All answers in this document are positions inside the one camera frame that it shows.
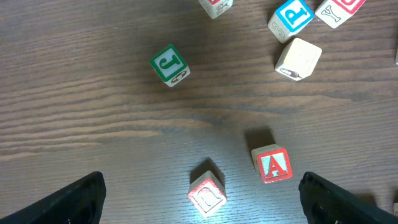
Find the red A block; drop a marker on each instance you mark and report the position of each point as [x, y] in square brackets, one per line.
[272, 163]

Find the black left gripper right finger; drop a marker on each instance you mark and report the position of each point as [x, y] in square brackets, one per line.
[325, 202]

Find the red U block upper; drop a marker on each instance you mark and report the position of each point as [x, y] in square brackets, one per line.
[336, 12]

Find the green R block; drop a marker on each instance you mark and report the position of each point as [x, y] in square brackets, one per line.
[395, 209]

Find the red G block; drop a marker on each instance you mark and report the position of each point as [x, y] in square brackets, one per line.
[215, 8]

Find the red U block lower left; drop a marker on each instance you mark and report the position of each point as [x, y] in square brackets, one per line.
[207, 194]

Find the blue R block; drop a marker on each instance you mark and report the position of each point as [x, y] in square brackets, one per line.
[289, 19]

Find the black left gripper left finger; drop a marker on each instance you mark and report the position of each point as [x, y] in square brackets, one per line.
[80, 202]

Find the green J block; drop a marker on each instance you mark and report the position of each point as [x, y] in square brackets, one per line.
[170, 66]

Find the yellow G block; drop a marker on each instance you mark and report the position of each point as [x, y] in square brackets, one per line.
[298, 59]

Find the red u block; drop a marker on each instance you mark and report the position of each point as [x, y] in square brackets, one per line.
[207, 194]
[336, 12]

